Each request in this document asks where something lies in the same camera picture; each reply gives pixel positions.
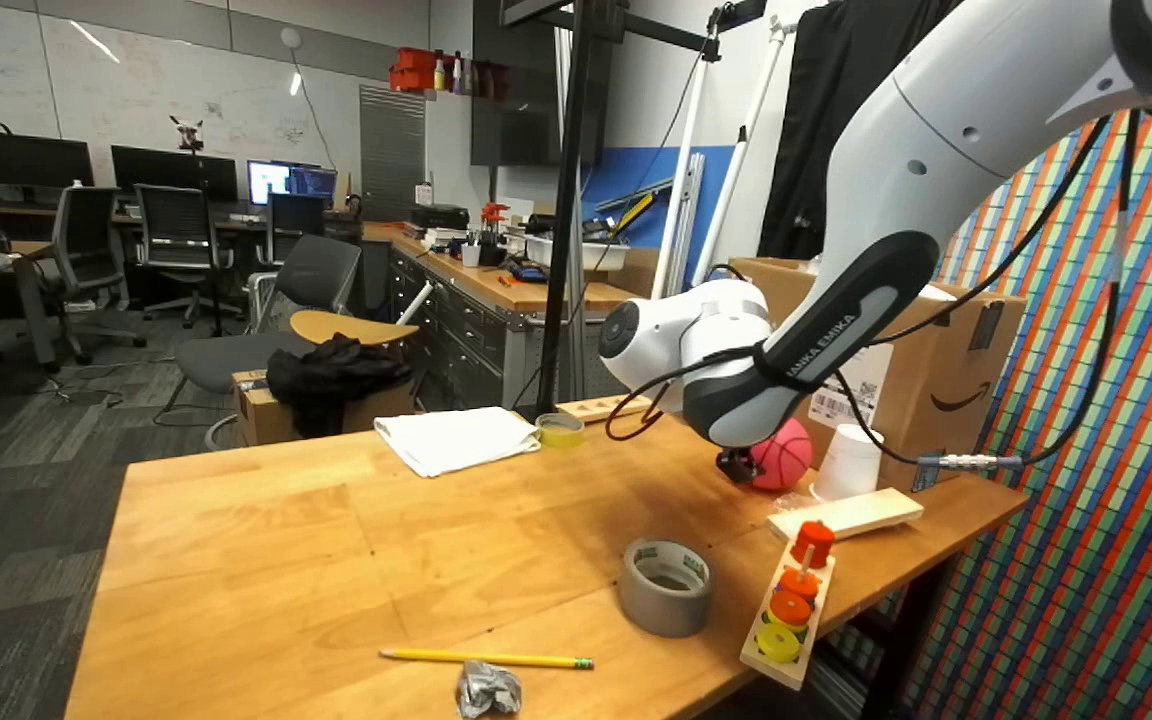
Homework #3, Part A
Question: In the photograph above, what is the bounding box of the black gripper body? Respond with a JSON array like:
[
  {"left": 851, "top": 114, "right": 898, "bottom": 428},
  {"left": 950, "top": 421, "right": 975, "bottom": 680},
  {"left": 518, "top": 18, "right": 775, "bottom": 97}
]
[{"left": 711, "top": 442, "right": 764, "bottom": 492}]

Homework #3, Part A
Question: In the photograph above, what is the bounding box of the red toy basketball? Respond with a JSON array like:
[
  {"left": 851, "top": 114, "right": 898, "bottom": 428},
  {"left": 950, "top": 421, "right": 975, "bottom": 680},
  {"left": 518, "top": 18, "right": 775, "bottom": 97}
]
[{"left": 744, "top": 414, "right": 822, "bottom": 496}]

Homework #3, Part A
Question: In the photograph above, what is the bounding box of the crumpled grey tape ball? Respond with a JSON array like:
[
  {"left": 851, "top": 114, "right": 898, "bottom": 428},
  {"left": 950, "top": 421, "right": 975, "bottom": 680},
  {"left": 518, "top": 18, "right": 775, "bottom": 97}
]
[{"left": 454, "top": 659, "right": 529, "bottom": 720}]

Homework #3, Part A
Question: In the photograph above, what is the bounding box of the white plastic cup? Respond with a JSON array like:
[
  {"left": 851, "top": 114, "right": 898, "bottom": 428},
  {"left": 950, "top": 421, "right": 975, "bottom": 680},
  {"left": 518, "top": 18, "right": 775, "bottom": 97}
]
[{"left": 814, "top": 414, "right": 889, "bottom": 503}]

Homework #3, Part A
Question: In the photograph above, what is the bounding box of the white plastic-wrapped block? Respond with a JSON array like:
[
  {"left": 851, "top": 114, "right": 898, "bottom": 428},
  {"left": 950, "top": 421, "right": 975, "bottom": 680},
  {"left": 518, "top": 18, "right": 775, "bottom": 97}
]
[{"left": 764, "top": 485, "right": 928, "bottom": 542}]

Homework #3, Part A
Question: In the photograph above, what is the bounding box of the wooden peg stacking board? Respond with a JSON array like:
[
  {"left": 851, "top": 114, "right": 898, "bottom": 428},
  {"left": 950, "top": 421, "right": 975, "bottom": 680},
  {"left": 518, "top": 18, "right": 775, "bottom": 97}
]
[{"left": 735, "top": 535, "right": 840, "bottom": 696}]

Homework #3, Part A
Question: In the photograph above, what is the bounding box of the small yellow tape roll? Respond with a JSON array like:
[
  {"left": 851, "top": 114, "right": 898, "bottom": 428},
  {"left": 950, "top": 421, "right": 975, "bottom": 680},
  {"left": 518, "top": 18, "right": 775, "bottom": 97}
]
[{"left": 534, "top": 408, "right": 587, "bottom": 451}]

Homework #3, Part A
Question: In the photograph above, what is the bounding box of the large brown cardboard box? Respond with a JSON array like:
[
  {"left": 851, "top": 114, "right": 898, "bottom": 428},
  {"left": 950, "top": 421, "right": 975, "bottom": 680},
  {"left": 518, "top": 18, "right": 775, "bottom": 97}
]
[{"left": 729, "top": 251, "right": 1032, "bottom": 496}]

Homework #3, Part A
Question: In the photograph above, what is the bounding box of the white paper pad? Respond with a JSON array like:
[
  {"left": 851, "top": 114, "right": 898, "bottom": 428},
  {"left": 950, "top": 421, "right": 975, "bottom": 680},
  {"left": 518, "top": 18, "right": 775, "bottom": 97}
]
[{"left": 374, "top": 405, "right": 545, "bottom": 481}]

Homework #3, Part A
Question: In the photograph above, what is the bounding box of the wooden workbench with drawers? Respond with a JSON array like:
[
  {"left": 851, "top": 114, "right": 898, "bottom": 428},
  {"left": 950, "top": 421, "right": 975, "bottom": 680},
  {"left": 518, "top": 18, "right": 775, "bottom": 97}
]
[{"left": 361, "top": 216, "right": 650, "bottom": 411}]

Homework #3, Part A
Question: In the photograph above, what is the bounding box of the blue board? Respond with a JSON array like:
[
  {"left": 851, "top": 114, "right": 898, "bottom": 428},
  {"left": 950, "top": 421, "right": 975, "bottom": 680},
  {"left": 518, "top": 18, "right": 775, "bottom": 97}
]
[{"left": 579, "top": 138, "right": 744, "bottom": 257}]

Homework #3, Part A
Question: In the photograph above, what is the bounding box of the yellow pencil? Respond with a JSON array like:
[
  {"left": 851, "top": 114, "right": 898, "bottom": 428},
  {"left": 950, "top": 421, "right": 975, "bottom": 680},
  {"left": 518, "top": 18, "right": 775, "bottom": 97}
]
[{"left": 376, "top": 644, "right": 602, "bottom": 675}]

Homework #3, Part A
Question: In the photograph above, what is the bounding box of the black bag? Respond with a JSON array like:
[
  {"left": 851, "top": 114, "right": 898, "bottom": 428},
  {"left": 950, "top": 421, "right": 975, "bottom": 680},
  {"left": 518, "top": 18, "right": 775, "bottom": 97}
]
[{"left": 263, "top": 330, "right": 407, "bottom": 435}]

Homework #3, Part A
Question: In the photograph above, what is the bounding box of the round wooden stool top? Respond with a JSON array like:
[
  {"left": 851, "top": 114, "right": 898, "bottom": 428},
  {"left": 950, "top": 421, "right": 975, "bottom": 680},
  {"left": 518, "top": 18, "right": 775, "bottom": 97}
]
[{"left": 283, "top": 309, "right": 425, "bottom": 352}]

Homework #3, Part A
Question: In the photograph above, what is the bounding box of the grey office chair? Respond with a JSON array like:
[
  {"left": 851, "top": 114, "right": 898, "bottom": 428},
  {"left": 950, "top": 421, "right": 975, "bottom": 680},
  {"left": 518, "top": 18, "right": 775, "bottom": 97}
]
[{"left": 173, "top": 231, "right": 370, "bottom": 397}]

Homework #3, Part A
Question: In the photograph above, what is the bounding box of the low cardboard box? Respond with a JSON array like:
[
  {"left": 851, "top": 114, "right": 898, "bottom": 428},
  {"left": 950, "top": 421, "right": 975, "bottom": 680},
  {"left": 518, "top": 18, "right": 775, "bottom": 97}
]
[{"left": 230, "top": 366, "right": 425, "bottom": 447}]

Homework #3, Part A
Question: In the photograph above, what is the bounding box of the red container on shelf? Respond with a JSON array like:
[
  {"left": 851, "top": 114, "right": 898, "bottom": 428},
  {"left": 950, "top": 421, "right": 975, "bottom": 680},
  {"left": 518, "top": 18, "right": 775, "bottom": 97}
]
[{"left": 390, "top": 43, "right": 440, "bottom": 97}]

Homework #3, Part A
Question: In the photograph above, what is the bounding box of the lit blue monitor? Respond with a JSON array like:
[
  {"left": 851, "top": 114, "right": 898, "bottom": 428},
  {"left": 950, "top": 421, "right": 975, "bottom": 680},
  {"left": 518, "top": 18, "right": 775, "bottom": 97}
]
[{"left": 248, "top": 154, "right": 341, "bottom": 210}]

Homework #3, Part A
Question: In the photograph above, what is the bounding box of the black office chair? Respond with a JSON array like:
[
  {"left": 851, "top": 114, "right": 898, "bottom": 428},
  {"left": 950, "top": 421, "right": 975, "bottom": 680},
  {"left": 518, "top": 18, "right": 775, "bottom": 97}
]
[
  {"left": 49, "top": 178, "right": 153, "bottom": 366},
  {"left": 132, "top": 178, "right": 248, "bottom": 334}
]

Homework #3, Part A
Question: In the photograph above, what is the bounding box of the wide black monitor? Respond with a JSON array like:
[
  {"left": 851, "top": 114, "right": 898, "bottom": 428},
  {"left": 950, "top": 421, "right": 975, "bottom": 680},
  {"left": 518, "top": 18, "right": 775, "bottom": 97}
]
[{"left": 0, "top": 120, "right": 95, "bottom": 209}]

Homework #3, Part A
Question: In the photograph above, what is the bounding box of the tall red-orange ring stack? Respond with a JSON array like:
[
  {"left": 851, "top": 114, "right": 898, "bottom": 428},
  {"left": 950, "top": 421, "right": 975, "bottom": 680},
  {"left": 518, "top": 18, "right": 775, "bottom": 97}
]
[{"left": 789, "top": 517, "right": 840, "bottom": 570}]

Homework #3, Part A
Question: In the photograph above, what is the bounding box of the orange ring stack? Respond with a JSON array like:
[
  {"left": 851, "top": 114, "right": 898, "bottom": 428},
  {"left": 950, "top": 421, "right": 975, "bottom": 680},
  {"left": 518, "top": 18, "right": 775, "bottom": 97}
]
[
  {"left": 775, "top": 567, "right": 825, "bottom": 604},
  {"left": 769, "top": 587, "right": 818, "bottom": 630}
]

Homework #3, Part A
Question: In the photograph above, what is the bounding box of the grey duct tape roll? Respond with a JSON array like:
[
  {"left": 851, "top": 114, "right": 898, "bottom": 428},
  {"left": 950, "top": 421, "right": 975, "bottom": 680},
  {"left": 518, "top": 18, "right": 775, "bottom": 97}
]
[{"left": 611, "top": 535, "right": 722, "bottom": 639}]

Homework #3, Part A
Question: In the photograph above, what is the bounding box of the yellow ring stack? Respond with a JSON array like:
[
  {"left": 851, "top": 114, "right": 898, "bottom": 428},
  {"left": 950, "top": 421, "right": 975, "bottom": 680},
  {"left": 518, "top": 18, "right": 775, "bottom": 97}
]
[{"left": 754, "top": 621, "right": 810, "bottom": 667}]

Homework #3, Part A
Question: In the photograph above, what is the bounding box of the black camera stand pole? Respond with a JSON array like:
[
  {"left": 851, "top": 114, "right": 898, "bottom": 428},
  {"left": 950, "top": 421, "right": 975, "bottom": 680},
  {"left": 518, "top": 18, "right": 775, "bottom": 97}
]
[{"left": 534, "top": 0, "right": 729, "bottom": 414}]

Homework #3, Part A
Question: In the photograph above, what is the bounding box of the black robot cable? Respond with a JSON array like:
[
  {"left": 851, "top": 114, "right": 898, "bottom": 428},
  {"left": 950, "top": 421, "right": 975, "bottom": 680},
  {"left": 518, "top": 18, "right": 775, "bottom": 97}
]
[{"left": 602, "top": 110, "right": 1142, "bottom": 470}]

